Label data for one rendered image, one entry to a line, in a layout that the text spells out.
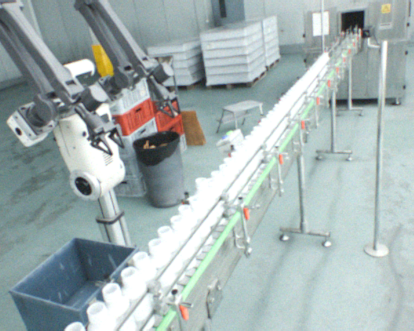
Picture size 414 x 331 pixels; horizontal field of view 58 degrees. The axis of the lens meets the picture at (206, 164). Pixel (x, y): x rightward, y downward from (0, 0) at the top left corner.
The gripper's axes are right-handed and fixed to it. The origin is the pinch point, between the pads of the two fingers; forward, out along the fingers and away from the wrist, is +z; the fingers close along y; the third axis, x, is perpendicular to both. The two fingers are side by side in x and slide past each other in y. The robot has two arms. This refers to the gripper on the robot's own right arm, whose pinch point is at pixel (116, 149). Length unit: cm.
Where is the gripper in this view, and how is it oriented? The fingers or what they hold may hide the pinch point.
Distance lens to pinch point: 133.1
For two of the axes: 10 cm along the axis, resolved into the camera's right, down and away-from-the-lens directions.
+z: 6.2, 7.8, 0.6
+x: -6.4, 4.6, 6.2
